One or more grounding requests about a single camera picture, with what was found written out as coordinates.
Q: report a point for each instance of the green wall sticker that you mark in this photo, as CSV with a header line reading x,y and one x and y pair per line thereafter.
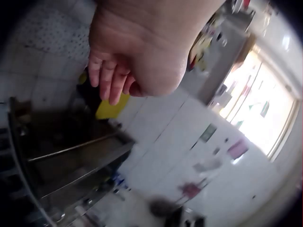
x,y
208,133

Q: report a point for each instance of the person's left ring finger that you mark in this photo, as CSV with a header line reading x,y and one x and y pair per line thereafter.
x,y
105,81

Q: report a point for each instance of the person's left index finger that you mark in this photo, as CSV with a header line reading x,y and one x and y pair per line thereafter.
x,y
129,87

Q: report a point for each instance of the person's left hand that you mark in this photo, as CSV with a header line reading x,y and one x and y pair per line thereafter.
x,y
142,42

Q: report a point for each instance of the person's left little finger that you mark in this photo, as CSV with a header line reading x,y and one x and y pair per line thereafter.
x,y
93,72

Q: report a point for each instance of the bright window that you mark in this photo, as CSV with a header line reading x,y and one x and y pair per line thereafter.
x,y
260,101

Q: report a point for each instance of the steel sink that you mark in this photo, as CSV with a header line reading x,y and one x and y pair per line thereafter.
x,y
71,153

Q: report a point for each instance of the steel wall shelf with goods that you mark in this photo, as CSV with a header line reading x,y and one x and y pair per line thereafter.
x,y
220,47

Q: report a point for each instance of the person's left middle finger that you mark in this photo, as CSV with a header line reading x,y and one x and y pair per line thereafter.
x,y
117,91

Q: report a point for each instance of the yellow flat board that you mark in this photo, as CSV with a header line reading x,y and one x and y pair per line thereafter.
x,y
111,111

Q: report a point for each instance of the white dotted cloth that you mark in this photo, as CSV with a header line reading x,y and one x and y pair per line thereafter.
x,y
54,33

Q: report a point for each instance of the purple wall hook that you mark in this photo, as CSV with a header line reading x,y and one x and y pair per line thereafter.
x,y
190,189

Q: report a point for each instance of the pink wall hook pad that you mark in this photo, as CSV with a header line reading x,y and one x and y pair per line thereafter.
x,y
238,149

